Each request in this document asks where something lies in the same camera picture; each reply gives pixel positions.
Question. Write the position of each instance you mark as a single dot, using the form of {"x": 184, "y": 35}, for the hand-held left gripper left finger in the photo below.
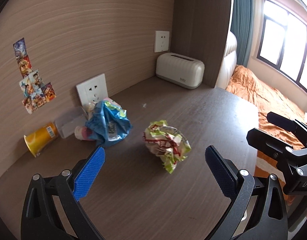
{"x": 89, "y": 173}

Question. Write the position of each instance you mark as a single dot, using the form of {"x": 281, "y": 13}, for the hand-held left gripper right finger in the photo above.
{"x": 221, "y": 173}

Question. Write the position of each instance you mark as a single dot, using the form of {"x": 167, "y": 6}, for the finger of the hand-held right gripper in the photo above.
{"x": 281, "y": 121}
{"x": 263, "y": 138}

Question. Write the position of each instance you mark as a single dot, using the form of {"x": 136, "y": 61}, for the green and red snack wrapper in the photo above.
{"x": 166, "y": 143}

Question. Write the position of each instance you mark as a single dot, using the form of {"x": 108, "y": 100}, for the orange striped cloth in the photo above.
{"x": 267, "y": 162}

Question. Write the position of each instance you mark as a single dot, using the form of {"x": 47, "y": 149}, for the orange bedsheet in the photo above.
{"x": 263, "y": 95}

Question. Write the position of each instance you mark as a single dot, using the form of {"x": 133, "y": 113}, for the small pink cup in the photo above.
{"x": 82, "y": 132}

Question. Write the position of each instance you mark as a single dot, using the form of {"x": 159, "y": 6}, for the blue snack wrapper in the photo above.
{"x": 106, "y": 123}

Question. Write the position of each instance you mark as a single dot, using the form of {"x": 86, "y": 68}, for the clear plastic container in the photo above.
{"x": 68, "y": 123}

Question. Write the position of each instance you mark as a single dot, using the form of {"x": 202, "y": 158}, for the yellow cylindrical can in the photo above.
{"x": 39, "y": 140}

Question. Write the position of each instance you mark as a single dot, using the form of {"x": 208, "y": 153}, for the dark framed window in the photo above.
{"x": 286, "y": 47}

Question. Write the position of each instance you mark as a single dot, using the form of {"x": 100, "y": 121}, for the white padded headboard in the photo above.
{"x": 228, "y": 62}

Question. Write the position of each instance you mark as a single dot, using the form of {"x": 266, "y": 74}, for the teal curtain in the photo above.
{"x": 241, "y": 22}

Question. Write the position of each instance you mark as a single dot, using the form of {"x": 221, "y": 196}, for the white ribbed box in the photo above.
{"x": 179, "y": 71}

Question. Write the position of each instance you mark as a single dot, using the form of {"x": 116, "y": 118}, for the white wall socket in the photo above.
{"x": 161, "y": 41}
{"x": 92, "y": 88}

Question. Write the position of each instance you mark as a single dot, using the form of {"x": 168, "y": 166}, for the cartoon wall stickers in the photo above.
{"x": 33, "y": 87}

